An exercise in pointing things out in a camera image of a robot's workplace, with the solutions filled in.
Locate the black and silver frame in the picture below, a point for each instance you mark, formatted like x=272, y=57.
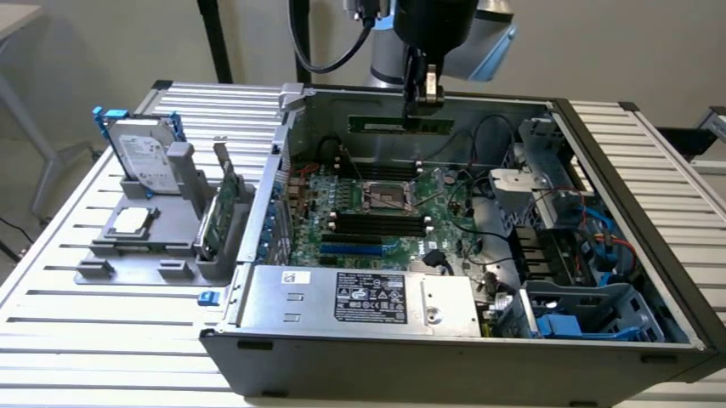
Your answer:
x=694, y=136

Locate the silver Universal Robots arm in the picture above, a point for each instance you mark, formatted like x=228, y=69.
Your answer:
x=385, y=55

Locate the black expansion slot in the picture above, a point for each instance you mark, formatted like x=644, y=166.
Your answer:
x=351, y=238

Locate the blue expansion slot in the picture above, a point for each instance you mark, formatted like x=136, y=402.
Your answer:
x=349, y=250

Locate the black vertical pole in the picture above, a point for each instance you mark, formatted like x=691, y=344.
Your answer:
x=215, y=38

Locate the black RAM slot bank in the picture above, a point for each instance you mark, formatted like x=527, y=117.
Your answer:
x=385, y=169
x=379, y=224

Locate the hard disk with blue caddy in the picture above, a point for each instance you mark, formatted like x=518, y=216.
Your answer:
x=141, y=153

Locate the silver power supply unit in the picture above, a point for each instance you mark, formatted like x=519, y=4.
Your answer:
x=363, y=299

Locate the green RAM stick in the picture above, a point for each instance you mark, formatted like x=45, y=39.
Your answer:
x=380, y=126

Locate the silver CPU chip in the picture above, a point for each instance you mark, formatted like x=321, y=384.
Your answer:
x=131, y=221

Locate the blue disk bay tray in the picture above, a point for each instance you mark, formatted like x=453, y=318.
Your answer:
x=590, y=310

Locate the small blue clip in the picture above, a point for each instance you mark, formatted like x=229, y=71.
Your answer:
x=208, y=298

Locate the green motherboard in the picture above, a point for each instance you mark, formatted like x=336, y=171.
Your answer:
x=340, y=200

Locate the green graphics card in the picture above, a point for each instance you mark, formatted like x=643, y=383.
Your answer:
x=221, y=204

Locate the metal CPU socket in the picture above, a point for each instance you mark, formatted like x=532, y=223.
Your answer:
x=387, y=196

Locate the grey parts rack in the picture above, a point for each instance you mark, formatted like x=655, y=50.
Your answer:
x=187, y=183

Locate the black open PC case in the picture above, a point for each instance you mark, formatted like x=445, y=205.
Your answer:
x=453, y=365

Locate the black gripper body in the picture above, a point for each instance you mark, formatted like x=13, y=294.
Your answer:
x=433, y=25

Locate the metal disk bay cage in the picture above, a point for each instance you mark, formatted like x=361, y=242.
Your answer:
x=539, y=170

